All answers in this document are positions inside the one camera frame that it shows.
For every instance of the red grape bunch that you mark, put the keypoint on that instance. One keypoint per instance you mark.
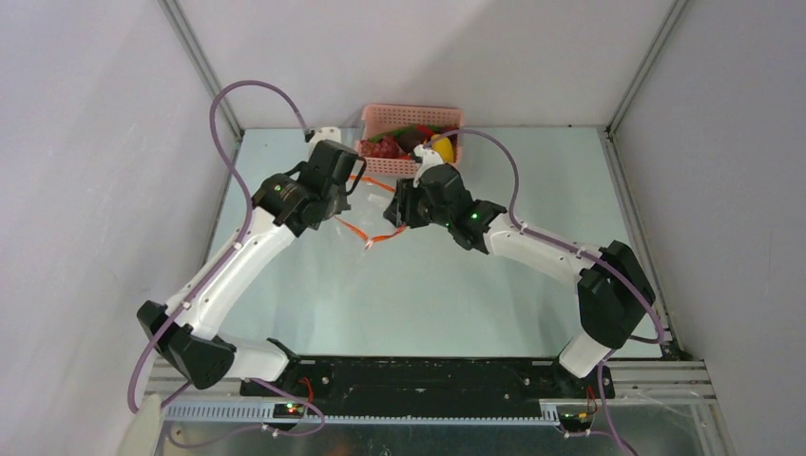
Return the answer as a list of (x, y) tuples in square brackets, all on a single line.
[(385, 148)]

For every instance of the grey slotted cable duct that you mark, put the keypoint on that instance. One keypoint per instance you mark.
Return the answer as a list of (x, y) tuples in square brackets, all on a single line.
[(261, 412)]

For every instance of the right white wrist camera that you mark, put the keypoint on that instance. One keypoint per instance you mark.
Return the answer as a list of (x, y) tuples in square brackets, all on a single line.
[(428, 159)]

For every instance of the red strawberry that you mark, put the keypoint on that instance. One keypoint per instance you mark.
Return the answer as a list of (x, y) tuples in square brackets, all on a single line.
[(446, 132)]

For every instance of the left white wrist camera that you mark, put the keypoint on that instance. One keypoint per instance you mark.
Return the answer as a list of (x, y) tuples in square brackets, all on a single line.
[(316, 135)]

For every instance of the left green circuit board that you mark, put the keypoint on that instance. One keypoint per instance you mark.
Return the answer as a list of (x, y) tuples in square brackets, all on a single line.
[(289, 411)]

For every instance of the pink plastic basket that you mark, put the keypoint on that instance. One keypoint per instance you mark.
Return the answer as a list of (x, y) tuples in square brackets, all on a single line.
[(383, 124)]

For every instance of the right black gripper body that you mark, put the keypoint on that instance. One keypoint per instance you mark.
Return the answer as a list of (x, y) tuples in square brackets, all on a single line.
[(398, 209)]

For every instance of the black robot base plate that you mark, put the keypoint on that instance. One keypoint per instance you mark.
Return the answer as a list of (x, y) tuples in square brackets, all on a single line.
[(441, 386)]

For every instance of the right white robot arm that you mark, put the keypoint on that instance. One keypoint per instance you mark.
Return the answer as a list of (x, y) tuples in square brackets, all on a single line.
[(613, 292)]

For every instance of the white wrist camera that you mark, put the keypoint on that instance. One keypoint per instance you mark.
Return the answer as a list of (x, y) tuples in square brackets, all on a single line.
[(316, 135), (428, 159)]

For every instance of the green circuit board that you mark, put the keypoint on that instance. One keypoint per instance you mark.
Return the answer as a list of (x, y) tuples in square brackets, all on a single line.
[(289, 411), (576, 423)]

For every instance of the yellow mango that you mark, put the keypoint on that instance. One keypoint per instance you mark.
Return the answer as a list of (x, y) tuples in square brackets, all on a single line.
[(443, 147)]

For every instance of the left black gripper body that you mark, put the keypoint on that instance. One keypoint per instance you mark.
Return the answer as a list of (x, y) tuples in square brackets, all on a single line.
[(336, 202)]

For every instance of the right green circuit board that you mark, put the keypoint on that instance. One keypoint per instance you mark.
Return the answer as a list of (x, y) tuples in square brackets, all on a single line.
[(576, 423)]

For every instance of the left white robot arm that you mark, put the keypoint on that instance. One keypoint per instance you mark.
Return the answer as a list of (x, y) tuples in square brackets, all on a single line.
[(186, 329)]

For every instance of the clear zip bag orange zipper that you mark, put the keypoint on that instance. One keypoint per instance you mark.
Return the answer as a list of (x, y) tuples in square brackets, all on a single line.
[(364, 224)]

